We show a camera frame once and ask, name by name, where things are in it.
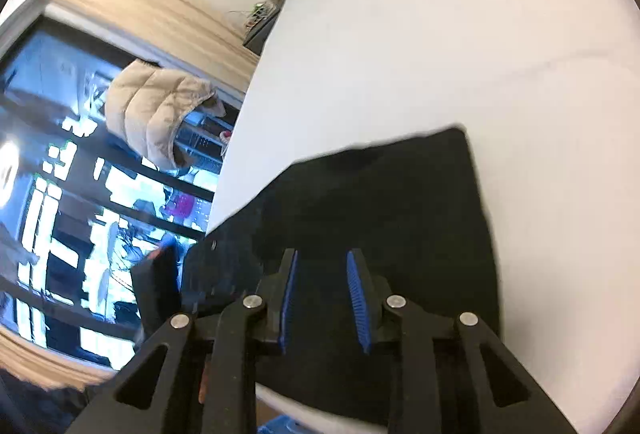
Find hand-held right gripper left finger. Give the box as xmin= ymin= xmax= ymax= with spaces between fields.
xmin=65 ymin=248 xmax=299 ymax=434

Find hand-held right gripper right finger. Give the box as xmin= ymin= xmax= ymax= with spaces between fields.
xmin=346 ymin=249 xmax=578 ymax=434

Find dark grey nightstand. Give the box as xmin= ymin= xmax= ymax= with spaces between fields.
xmin=243 ymin=7 xmax=282 ymax=56

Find bed with white sheet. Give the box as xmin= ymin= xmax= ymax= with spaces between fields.
xmin=205 ymin=0 xmax=640 ymax=434

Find grey perforated rack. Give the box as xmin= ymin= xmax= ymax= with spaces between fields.
xmin=172 ymin=111 xmax=236 ymax=175

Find large glass window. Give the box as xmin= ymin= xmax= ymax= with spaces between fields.
xmin=0 ymin=14 xmax=246 ymax=371

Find beige puffer jacket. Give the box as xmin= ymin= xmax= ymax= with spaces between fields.
xmin=106 ymin=60 xmax=227 ymax=171

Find black pants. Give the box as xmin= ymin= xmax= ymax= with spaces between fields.
xmin=180 ymin=127 xmax=502 ymax=432

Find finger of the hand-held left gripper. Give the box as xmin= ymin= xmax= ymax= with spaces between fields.
xmin=131 ymin=237 xmax=184 ymax=337

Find white wire basket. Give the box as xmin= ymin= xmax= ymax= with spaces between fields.
xmin=231 ymin=0 xmax=281 ymax=28

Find cream curtain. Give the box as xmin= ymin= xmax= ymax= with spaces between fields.
xmin=46 ymin=0 xmax=261 ymax=92

